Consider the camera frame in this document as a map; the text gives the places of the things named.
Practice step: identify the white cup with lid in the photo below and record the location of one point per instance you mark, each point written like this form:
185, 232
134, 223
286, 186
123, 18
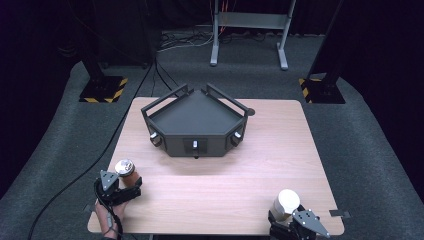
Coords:
285, 203

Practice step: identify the glass jar with silver lid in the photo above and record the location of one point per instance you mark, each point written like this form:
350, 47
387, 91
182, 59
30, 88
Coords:
126, 173

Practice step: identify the grey metal stand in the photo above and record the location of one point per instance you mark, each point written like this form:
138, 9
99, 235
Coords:
250, 20

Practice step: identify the person's left hand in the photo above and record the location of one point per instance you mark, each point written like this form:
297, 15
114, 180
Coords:
105, 220

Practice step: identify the black corner rack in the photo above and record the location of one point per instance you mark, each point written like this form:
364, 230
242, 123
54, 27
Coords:
196, 116

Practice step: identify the grey tape strip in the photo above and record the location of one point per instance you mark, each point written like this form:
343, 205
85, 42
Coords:
89, 209
340, 213

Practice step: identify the black post with striped base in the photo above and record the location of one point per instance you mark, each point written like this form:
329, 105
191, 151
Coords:
321, 90
101, 87

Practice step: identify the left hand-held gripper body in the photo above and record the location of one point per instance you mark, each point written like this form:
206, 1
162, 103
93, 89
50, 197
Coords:
108, 181

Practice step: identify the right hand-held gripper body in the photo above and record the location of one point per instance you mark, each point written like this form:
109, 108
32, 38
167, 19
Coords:
306, 223

